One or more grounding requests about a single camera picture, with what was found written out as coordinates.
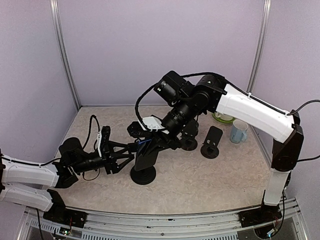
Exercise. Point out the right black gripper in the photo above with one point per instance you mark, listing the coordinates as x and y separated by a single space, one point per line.
165 141

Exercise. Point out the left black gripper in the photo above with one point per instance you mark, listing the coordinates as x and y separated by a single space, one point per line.
110 164

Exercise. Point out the blue phone black screen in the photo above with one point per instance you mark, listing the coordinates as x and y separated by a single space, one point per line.
146 155

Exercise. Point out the black pole phone stand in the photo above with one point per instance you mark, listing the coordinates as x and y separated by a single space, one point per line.
143 177

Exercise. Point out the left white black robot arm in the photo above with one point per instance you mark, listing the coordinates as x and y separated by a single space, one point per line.
59 173

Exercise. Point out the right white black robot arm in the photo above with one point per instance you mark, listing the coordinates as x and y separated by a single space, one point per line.
213 93

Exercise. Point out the black folding stand left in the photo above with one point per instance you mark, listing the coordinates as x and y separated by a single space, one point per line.
188 136

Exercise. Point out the black folding stand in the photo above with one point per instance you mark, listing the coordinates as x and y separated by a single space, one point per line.
209 147
188 136

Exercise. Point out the black folding stand right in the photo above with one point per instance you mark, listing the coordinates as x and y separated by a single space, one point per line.
209 147

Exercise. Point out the green saucer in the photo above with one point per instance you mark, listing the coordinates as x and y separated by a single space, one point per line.
222 121

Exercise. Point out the cream ceramic mug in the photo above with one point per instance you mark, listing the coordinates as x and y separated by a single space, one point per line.
223 117

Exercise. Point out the light blue mug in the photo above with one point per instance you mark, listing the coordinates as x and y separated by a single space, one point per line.
238 132

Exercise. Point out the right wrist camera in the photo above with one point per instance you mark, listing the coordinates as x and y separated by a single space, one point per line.
144 130

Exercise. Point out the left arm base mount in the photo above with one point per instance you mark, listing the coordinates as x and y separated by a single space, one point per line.
66 216

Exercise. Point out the front aluminium rail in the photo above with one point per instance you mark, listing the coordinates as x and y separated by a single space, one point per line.
221 225

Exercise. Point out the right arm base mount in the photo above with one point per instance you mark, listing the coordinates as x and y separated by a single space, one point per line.
258 216

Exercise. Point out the left aluminium frame post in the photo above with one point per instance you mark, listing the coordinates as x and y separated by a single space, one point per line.
54 6

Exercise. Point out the aluminium frame post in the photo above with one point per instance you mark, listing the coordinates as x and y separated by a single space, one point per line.
54 6
260 44

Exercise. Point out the right aluminium frame post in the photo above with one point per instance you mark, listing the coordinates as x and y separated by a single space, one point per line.
260 44

